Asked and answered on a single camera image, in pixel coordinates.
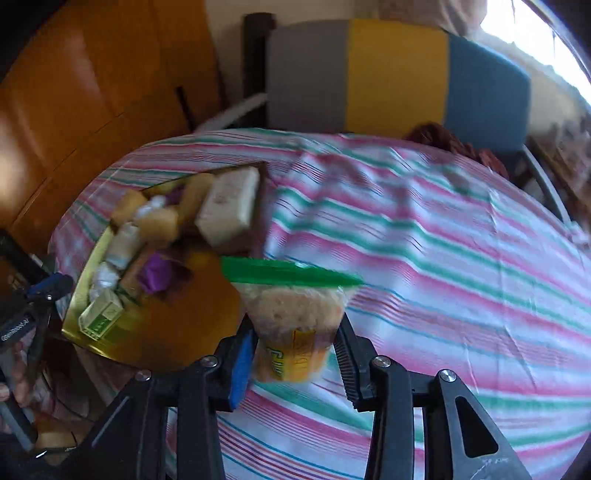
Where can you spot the white towel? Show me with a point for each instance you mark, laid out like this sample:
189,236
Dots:
123,244

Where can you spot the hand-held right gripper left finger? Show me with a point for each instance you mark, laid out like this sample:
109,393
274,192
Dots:
242,369

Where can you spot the wooden wardrobe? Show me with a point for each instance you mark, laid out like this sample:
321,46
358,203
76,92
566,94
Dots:
69,92

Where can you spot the green and white carton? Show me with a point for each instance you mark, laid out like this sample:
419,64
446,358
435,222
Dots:
99,316

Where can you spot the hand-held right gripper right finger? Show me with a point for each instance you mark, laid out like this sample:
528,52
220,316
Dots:
349,369

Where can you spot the maroon cloth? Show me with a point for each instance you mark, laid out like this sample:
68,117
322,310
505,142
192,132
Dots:
443,138

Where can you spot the white soap packet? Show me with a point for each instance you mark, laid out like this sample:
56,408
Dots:
226,210

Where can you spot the person's left hand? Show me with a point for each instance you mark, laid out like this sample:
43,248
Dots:
13,378

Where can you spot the grey yellow blue chair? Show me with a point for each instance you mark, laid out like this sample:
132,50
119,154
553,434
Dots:
392,74

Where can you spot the striped tablecloth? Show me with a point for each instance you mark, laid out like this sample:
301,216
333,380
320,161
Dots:
415,258

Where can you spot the white plastic ball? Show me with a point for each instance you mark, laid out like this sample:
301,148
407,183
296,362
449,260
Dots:
150,207
104,277

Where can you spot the pink patterned curtain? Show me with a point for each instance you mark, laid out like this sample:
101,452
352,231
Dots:
434,14

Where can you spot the purple packet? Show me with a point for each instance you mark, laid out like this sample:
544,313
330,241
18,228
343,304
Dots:
157,272

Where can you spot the black rolled mat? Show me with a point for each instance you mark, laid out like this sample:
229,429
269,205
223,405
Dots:
256,55

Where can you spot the gold metal tin tray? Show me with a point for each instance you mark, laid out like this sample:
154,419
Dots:
194,314

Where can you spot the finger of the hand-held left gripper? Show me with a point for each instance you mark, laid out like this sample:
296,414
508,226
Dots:
51,286

